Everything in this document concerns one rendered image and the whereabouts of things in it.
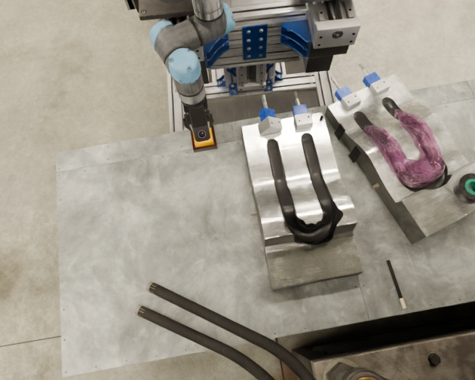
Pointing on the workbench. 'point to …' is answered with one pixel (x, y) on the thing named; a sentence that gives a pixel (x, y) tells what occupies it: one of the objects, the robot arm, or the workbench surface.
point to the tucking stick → (396, 284)
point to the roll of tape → (461, 188)
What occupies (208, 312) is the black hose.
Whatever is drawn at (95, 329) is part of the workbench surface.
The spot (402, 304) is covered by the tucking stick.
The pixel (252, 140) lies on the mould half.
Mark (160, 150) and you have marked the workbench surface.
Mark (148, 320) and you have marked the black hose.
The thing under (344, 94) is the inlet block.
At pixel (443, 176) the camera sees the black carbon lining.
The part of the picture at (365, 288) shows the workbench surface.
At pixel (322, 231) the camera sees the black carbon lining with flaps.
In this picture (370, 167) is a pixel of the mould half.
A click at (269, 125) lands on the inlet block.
